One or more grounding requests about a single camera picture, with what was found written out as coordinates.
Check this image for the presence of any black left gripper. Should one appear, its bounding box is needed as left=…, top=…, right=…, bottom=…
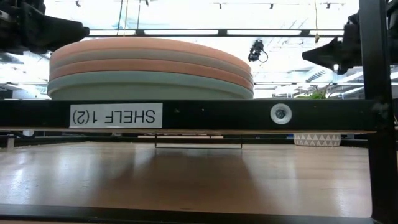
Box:
left=0, top=0, right=91, bottom=55

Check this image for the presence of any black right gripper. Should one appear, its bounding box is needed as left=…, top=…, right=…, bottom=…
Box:
left=302, top=12, right=361, bottom=75

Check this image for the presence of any peach plate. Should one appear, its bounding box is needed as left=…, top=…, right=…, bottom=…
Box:
left=49, top=36, right=252, bottom=74

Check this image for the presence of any light blue plate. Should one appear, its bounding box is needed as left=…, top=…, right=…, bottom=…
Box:
left=47, top=70, right=254, bottom=99

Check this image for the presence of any pinkish beige plate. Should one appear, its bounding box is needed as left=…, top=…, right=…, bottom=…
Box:
left=49, top=47, right=254, bottom=80

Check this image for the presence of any red-orange plate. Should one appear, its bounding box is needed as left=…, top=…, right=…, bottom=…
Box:
left=49, top=58, right=254, bottom=91

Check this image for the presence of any white shelf label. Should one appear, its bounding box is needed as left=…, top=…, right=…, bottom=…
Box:
left=68, top=102, right=164, bottom=129

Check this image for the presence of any black metal shelf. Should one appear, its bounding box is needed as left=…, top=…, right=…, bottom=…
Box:
left=0, top=0, right=398, bottom=224

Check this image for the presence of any green plant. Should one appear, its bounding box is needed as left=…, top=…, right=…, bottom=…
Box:
left=294, top=83, right=331, bottom=100

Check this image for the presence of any silver bolt with washer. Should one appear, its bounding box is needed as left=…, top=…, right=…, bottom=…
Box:
left=269, top=103, right=293, bottom=126

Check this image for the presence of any white triangle pattern pot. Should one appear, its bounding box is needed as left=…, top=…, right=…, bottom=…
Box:
left=292, top=133, right=342, bottom=147

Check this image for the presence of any yellow cord with plug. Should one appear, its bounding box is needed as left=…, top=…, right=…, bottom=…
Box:
left=313, top=0, right=322, bottom=44

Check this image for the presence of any dark hanging cable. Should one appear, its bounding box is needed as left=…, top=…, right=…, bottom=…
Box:
left=136, top=0, right=142, bottom=30
left=116, top=0, right=124, bottom=35

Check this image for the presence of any black overhead camera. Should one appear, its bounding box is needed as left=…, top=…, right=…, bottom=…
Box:
left=247, top=39, right=269, bottom=64

